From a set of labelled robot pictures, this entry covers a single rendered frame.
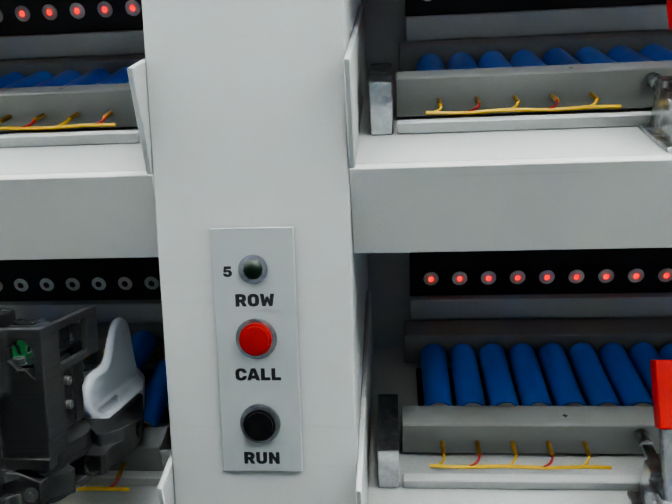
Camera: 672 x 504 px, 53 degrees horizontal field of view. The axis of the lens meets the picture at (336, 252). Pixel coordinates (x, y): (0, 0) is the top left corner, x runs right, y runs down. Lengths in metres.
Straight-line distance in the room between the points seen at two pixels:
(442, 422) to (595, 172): 0.17
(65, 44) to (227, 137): 0.24
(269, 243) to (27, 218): 0.12
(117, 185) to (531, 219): 0.20
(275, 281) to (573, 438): 0.20
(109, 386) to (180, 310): 0.07
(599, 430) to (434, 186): 0.18
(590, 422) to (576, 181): 0.16
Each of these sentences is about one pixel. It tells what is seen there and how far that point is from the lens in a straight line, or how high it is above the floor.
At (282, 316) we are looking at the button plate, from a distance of 0.33.
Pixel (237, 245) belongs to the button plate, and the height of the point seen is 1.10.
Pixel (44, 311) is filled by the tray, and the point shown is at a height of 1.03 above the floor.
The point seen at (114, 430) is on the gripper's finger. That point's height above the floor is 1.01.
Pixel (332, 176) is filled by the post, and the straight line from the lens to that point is 0.32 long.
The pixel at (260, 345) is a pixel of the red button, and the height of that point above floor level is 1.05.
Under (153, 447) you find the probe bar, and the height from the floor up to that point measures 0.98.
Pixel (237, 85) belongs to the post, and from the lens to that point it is 0.32.
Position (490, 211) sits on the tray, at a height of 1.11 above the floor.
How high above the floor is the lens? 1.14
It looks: 8 degrees down
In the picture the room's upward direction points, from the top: 2 degrees counter-clockwise
